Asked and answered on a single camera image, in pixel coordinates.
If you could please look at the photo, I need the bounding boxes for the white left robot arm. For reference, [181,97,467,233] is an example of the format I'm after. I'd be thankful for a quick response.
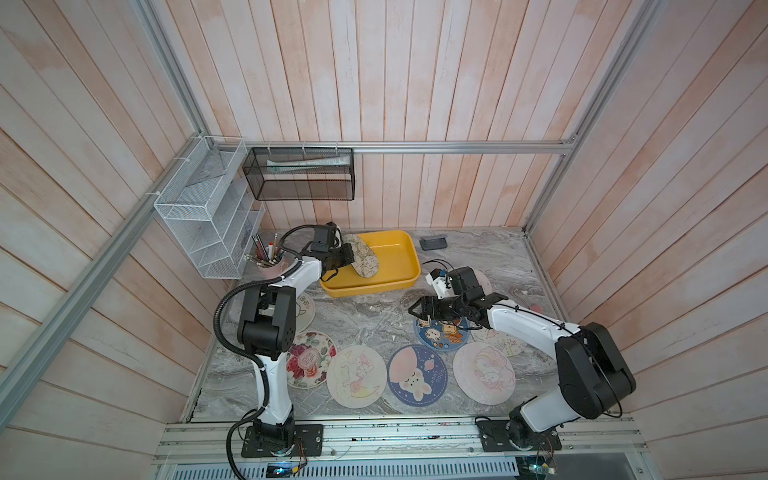
[237,222,354,451]

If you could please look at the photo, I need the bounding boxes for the black corrugated cable conduit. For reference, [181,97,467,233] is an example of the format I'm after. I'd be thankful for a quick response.
[212,263,301,480]

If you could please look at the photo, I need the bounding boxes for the green bears pattern coaster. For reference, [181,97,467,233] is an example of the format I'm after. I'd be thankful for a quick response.
[343,234,380,279]

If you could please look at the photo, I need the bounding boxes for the navy sleeping bunny coaster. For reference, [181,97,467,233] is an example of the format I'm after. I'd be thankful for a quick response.
[387,344,449,407]

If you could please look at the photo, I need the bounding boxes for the black wire mesh basket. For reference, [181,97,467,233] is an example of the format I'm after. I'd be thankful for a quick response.
[242,146,356,201]

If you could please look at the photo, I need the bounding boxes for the white bear green coaster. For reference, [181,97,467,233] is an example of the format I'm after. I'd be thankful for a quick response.
[296,293,316,333]

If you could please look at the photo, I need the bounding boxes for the cream bunny moon coaster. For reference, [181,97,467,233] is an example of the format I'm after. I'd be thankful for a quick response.
[326,345,387,409]

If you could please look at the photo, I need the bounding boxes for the yellow plastic storage box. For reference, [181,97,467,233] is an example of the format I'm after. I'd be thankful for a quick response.
[321,230,421,298]

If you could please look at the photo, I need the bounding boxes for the pink unicorn round coaster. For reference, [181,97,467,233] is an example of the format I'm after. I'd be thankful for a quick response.
[425,266,494,301]

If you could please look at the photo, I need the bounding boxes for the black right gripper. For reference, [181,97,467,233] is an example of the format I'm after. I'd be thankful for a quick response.
[408,296,467,321]

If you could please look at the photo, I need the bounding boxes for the white wire mesh shelf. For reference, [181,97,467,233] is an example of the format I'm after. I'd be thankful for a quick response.
[154,136,264,280]

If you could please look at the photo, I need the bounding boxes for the blue bear car coaster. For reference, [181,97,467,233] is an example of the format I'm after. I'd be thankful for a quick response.
[414,319,471,352]

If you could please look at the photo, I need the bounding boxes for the floral rose round coaster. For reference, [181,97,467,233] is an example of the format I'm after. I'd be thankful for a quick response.
[286,330,337,390]

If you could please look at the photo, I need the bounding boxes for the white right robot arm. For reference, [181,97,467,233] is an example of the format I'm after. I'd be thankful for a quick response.
[408,267,636,451]

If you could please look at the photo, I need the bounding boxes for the pink ribbon bunny coaster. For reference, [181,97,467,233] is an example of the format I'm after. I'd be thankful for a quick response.
[472,329,527,357]

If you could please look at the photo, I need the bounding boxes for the pink pen cup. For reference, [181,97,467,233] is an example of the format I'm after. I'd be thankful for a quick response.
[245,232,289,279]

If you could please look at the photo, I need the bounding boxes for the grey hole punch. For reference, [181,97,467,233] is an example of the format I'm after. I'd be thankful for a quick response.
[419,235,448,251]

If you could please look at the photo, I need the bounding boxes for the large pink unicorn coaster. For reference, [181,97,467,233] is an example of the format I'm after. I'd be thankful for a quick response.
[453,342,516,405]

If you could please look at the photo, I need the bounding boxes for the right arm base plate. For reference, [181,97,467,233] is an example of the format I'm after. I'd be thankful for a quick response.
[474,416,562,453]

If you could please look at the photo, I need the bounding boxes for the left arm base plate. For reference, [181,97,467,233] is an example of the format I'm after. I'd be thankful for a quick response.
[241,421,324,458]

